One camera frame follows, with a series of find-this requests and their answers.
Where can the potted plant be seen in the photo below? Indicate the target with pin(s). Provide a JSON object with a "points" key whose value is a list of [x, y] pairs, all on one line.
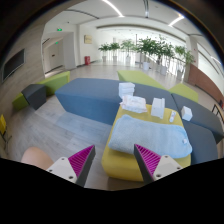
{"points": [[146, 47]]}

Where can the small white bottle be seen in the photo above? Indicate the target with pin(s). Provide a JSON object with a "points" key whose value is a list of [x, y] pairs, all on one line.
{"points": [[172, 116]]}

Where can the yellow chair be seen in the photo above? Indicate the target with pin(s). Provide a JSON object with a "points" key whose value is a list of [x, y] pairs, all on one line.
{"points": [[4, 132]]}

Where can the blue bench sofa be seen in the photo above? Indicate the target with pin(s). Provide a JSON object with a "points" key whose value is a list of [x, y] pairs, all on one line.
{"points": [[92, 98]]}

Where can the green bench left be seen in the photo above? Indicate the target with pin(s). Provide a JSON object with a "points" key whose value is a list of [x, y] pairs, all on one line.
{"points": [[52, 84]]}

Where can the black wall screen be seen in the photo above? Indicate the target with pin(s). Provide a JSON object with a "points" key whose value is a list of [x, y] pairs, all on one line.
{"points": [[13, 64]]}

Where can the stack of white towels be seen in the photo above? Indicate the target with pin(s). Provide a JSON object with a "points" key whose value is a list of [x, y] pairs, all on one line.
{"points": [[126, 88]]}

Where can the red fire extinguisher box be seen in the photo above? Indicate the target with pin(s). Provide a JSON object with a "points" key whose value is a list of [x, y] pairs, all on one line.
{"points": [[87, 60]]}

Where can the crumpled white cloth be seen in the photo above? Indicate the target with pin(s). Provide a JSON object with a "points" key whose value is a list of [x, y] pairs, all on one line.
{"points": [[133, 104]]}

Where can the dark grey bench right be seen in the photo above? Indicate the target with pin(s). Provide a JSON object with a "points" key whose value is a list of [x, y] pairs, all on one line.
{"points": [[204, 130]]}

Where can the white cube box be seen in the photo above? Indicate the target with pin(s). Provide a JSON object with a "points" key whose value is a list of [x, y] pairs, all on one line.
{"points": [[186, 113]]}

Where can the person's knee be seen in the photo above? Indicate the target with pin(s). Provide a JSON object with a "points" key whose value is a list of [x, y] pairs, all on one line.
{"points": [[37, 157]]}

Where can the green bench back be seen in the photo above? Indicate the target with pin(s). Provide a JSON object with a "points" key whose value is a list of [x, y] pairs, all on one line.
{"points": [[138, 77]]}

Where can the light blue towel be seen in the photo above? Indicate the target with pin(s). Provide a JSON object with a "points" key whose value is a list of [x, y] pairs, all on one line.
{"points": [[163, 139]]}

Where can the green bench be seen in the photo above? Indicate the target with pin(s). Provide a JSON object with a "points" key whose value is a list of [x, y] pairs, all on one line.
{"points": [[52, 84], [138, 77]]}

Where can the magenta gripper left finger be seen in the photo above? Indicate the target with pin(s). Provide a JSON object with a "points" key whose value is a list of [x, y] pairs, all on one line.
{"points": [[75, 168]]}

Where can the dark grey ottoman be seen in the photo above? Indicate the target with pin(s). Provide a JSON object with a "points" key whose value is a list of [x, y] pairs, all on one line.
{"points": [[35, 94]]}

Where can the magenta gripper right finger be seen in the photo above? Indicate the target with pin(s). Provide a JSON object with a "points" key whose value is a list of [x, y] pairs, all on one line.
{"points": [[153, 166]]}

